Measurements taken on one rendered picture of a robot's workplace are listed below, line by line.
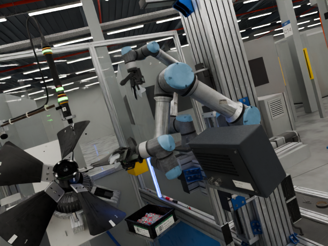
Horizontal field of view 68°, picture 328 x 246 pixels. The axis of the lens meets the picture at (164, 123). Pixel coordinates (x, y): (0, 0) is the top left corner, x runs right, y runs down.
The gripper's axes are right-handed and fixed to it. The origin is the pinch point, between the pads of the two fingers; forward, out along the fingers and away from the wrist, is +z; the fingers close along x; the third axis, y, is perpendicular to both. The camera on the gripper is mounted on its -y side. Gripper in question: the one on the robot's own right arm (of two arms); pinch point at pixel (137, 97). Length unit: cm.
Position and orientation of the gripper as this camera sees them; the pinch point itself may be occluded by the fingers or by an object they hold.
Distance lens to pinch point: 171.7
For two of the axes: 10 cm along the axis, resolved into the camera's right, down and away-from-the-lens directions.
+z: 2.9, 9.5, 0.8
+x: -4.6, 0.6, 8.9
